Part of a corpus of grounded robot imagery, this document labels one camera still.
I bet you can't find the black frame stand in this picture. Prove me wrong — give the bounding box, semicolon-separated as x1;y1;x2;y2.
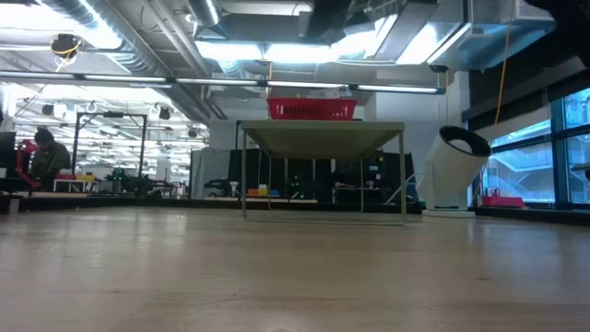
71;112;148;179

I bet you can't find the silver ventilation duct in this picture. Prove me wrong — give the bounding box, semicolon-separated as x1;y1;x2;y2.
41;0;218;124

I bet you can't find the person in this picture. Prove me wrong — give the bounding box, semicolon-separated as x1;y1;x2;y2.
16;140;41;190
29;127;73;190

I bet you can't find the red low bin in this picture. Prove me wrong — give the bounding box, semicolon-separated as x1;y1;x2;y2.
480;187;526;209

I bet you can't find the linear ceiling light fixture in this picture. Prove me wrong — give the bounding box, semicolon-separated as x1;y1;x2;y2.
0;71;446;96

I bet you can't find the window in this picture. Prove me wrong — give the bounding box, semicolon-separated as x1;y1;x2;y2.
478;87;590;207

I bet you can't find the green perforated metal shelf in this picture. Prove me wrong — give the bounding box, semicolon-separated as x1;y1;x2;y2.
242;120;407;227

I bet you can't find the black cabinet row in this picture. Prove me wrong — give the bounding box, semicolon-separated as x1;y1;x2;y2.
228;147;419;204

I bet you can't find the wooden workbench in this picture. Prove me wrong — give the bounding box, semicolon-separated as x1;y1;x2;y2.
202;196;319;205

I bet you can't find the red plastic basket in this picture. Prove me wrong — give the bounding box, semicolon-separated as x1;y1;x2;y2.
266;97;359;122

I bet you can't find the black yellow cord reel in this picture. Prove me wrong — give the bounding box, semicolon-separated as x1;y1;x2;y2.
49;32;83;61

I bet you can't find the white bin black rim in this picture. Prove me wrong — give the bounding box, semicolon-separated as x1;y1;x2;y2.
416;124;492;219

